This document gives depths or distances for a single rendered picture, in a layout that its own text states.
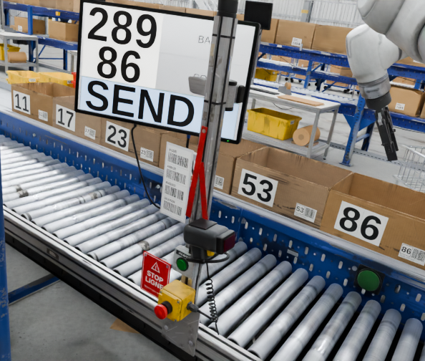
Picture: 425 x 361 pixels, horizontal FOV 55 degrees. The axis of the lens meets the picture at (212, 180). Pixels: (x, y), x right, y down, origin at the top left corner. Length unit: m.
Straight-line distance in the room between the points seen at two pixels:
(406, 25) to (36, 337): 2.06
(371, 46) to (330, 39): 4.95
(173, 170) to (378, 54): 0.69
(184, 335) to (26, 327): 1.29
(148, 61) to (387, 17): 0.62
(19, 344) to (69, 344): 0.23
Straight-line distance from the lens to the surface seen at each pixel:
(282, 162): 1.88
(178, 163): 1.03
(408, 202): 1.76
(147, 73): 1.13
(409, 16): 0.71
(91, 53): 1.20
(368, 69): 1.33
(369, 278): 1.49
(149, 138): 1.91
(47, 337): 2.31
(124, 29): 1.16
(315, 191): 1.53
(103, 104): 1.19
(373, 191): 1.77
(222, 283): 1.41
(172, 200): 1.07
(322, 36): 6.30
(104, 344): 2.24
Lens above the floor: 1.53
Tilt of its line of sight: 21 degrees down
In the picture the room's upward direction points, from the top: 8 degrees clockwise
